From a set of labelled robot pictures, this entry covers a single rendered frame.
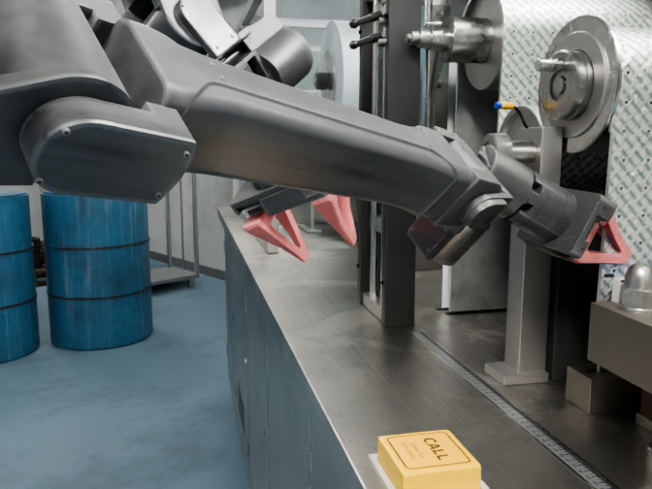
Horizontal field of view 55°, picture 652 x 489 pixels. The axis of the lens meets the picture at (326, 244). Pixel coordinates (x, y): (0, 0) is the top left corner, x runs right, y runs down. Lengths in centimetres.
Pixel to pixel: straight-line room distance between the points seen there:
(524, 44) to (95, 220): 306
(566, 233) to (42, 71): 52
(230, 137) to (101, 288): 346
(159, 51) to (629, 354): 49
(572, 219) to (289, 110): 37
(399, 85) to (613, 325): 49
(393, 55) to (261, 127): 63
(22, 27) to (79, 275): 352
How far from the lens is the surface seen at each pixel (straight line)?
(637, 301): 66
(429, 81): 144
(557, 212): 66
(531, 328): 80
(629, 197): 74
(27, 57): 28
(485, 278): 110
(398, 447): 58
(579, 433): 71
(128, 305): 386
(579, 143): 75
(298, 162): 39
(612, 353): 67
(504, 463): 63
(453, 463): 56
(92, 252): 375
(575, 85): 73
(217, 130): 33
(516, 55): 94
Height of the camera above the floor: 119
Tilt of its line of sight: 9 degrees down
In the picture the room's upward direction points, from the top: straight up
